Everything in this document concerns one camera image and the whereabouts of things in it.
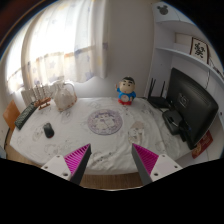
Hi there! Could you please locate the red booklet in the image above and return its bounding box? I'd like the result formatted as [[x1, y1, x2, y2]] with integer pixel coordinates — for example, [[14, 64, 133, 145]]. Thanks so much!
[[192, 131, 213, 159]]

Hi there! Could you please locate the round purple mouse pad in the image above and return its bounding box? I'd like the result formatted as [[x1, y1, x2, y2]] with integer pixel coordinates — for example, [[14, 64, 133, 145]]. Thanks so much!
[[87, 109, 123, 135]]

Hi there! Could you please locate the black monitor stand base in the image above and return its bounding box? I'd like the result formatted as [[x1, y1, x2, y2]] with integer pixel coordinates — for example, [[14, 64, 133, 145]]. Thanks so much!
[[162, 110, 184, 135]]

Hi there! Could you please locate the black keyboard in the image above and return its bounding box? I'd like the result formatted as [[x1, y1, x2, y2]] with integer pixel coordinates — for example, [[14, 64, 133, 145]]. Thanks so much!
[[14, 102, 36, 130]]

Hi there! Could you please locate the cartoon boy figurine clock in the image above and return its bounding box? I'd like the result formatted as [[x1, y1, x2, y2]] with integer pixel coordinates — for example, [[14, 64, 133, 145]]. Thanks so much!
[[115, 77, 136, 105]]

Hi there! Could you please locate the white sheer curtain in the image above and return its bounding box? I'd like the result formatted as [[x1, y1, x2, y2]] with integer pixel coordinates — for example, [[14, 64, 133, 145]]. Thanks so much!
[[5, 0, 109, 93]]

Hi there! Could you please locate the black wifi router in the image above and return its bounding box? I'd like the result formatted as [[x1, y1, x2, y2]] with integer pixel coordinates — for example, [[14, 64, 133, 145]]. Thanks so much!
[[147, 79, 169, 108]]

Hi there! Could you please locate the white patterned tablecloth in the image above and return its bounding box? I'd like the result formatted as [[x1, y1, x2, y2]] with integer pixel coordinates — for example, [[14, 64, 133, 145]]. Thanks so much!
[[10, 98, 189, 175]]

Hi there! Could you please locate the black computer monitor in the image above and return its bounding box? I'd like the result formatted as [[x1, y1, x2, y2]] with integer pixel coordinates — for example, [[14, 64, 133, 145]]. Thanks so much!
[[166, 68, 219, 149]]

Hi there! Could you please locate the black computer mouse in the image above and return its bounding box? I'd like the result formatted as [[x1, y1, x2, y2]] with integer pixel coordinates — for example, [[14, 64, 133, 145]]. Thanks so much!
[[43, 123, 54, 138]]

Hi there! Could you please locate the wooden chair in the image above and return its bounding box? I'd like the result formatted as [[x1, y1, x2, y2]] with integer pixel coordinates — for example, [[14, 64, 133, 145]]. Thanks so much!
[[3, 101, 20, 131]]

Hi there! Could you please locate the white wall shelf unit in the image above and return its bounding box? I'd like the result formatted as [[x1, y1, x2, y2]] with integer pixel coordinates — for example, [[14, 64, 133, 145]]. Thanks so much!
[[145, 1, 224, 159]]

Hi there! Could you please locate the framed calligraphy picture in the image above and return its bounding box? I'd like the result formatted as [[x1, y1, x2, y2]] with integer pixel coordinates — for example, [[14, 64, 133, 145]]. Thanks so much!
[[190, 37, 209, 63]]

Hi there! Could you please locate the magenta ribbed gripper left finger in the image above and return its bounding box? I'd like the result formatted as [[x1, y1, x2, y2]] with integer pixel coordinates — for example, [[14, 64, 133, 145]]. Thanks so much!
[[41, 143, 92, 186]]

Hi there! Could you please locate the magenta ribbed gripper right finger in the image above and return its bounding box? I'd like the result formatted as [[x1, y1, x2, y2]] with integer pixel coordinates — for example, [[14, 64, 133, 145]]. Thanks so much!
[[131, 143, 184, 187]]

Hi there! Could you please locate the wooden model sailing ship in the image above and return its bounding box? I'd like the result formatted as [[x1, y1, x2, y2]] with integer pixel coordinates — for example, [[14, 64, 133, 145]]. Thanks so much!
[[33, 85, 51, 110]]

